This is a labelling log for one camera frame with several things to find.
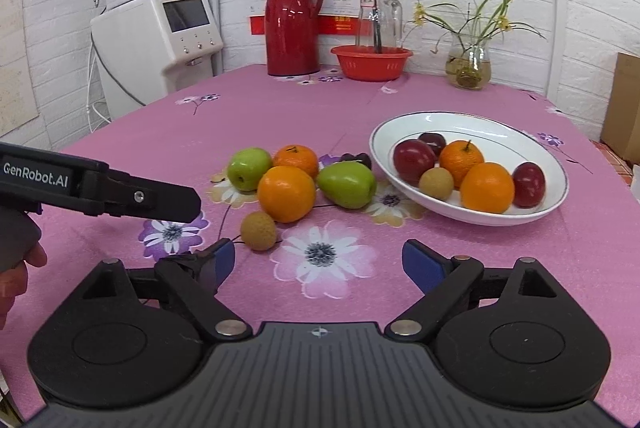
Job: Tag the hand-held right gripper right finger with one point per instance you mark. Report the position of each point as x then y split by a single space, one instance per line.
422 265

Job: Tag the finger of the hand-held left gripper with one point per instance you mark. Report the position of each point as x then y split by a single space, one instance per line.
160 203

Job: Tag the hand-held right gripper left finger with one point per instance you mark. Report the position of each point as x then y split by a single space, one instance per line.
222 260

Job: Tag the brown longan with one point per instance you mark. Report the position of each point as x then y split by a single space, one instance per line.
258 231

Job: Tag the brown kiwi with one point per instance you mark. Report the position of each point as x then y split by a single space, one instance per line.
436 184

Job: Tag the round green apple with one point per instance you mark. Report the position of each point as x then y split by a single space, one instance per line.
249 169

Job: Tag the large smooth orange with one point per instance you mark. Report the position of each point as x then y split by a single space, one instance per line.
486 188

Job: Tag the red apple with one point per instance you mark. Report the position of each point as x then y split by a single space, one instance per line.
529 184
412 160

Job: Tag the tangerine with stem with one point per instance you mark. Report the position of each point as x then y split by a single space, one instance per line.
461 164

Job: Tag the large green apple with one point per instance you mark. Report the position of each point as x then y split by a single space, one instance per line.
346 184

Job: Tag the dark purple plum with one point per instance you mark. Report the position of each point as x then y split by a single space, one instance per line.
434 142
361 159

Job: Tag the small tangerine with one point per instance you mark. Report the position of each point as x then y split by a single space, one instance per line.
297 162

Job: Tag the white plate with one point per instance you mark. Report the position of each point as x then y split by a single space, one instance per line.
492 128

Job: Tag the person's left hand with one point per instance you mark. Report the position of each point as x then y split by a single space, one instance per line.
12 293

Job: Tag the pink floral tablecloth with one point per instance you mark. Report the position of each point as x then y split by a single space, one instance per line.
500 283

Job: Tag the white machine with screen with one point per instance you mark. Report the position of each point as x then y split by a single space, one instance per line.
135 53

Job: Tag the glass vase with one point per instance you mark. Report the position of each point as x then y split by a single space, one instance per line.
467 68

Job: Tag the red plastic basin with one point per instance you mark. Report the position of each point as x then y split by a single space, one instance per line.
370 65

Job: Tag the red thermos jug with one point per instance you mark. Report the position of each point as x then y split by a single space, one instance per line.
292 28

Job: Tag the black stirrer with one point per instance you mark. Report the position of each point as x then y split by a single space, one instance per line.
376 28

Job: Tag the glass pitcher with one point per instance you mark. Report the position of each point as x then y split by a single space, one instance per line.
390 18

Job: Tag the yellow flowering plant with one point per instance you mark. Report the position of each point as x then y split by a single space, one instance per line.
419 14

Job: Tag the cardboard box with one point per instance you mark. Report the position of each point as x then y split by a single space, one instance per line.
625 108

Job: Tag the beige wall board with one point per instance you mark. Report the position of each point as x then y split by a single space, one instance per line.
15 58

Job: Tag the white wall conduit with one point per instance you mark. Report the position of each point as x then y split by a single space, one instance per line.
559 8

